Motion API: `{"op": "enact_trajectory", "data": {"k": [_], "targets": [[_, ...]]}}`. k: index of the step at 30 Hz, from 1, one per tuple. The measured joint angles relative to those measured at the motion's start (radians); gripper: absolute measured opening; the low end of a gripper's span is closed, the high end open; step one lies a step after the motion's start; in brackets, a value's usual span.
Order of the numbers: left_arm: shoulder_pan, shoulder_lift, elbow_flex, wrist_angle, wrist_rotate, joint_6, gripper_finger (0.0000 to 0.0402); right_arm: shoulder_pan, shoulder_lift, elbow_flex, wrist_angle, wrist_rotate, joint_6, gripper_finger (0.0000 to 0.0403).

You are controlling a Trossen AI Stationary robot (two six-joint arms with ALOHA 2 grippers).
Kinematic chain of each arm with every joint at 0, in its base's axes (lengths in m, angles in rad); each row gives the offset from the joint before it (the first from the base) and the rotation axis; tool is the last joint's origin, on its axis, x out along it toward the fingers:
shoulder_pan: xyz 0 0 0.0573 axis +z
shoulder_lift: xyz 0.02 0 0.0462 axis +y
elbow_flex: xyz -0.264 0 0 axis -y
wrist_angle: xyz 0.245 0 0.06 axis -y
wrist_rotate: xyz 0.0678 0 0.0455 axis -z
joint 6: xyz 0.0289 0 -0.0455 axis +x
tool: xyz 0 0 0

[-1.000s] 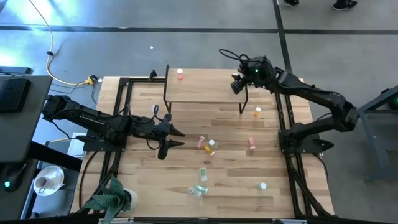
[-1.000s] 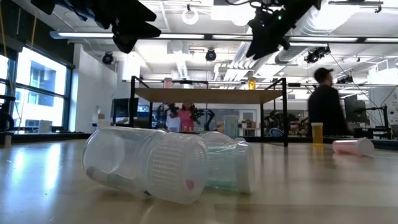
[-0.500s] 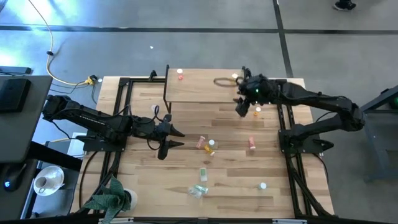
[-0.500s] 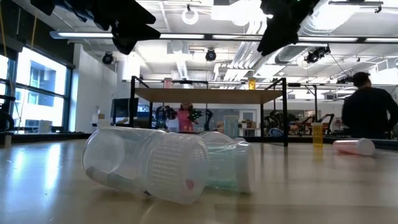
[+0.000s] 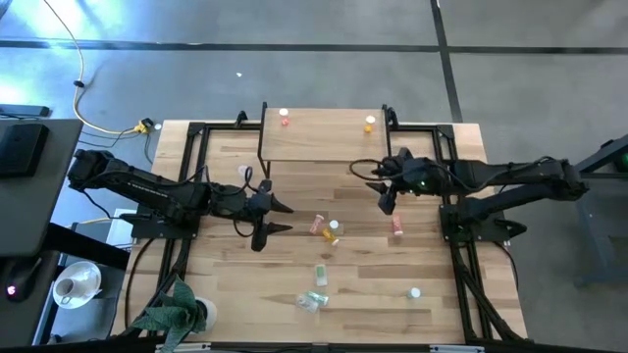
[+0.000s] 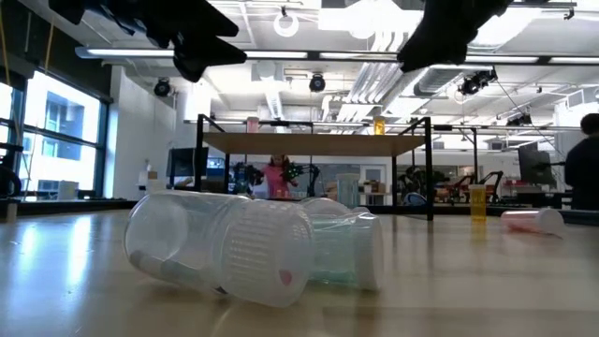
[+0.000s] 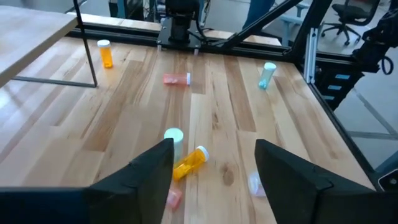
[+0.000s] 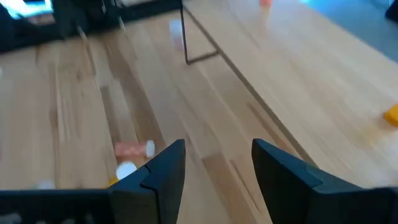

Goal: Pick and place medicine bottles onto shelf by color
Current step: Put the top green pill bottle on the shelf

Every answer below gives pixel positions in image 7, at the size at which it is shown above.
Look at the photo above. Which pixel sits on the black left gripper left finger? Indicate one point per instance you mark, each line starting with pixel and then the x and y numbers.
pixel 133 193

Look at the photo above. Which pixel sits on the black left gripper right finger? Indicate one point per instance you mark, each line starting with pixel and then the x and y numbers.
pixel 289 193

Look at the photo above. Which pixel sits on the clear pill bottle white cap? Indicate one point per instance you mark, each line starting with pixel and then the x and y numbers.
pixel 255 185

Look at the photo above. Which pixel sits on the pink pill bottle white cap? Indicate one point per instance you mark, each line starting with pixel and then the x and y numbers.
pixel 175 79
pixel 174 199

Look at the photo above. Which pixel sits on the orange pill bottle white cap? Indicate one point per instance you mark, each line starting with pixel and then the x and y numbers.
pixel 188 165
pixel 105 56

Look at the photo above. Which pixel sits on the teal pill bottle white cap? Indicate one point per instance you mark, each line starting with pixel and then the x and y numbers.
pixel 175 143
pixel 266 76

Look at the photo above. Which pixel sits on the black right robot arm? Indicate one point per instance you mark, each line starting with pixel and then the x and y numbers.
pixel 180 21

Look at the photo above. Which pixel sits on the black drawer unit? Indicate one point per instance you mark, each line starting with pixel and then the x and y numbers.
pixel 335 87

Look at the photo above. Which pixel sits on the silver aluminium extrusion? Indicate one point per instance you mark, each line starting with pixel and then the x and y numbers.
pixel 311 56

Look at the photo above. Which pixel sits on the black office chair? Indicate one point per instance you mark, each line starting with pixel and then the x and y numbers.
pixel 348 18

